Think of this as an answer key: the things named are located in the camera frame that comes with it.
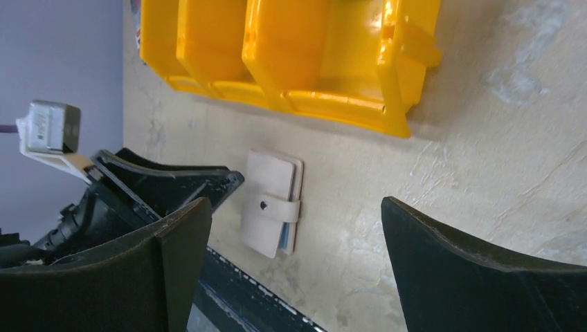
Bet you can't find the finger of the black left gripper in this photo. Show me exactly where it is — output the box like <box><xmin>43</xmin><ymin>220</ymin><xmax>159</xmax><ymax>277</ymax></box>
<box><xmin>114</xmin><ymin>147</ymin><xmax>245</xmax><ymax>212</ymax></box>
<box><xmin>91</xmin><ymin>149</ymin><xmax>231</xmax><ymax>226</ymax></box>

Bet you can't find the yellow three-compartment bin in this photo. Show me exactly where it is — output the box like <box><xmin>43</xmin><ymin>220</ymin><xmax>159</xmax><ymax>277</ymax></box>
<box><xmin>136</xmin><ymin>1</ymin><xmax>442</xmax><ymax>138</ymax></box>

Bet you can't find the beige leather card holder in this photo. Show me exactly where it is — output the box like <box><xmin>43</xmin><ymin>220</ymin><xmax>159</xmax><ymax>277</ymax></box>
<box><xmin>240</xmin><ymin>149</ymin><xmax>304</xmax><ymax>259</ymax></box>

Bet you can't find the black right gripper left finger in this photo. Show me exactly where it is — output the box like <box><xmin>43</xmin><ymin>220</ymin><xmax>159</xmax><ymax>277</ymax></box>
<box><xmin>1</xmin><ymin>198</ymin><xmax>212</xmax><ymax>331</ymax></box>

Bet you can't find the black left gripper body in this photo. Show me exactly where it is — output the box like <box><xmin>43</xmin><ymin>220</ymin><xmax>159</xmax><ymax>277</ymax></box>
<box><xmin>1</xmin><ymin>187</ymin><xmax>158</xmax><ymax>268</ymax></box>

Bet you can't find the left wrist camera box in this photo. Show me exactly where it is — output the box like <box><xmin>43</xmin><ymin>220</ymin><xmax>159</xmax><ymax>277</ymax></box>
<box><xmin>16</xmin><ymin>100</ymin><xmax>93</xmax><ymax>184</ymax></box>

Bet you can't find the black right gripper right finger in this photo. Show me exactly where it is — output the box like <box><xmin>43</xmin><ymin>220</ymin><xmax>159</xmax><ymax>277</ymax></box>
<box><xmin>381</xmin><ymin>196</ymin><xmax>586</xmax><ymax>331</ymax></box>

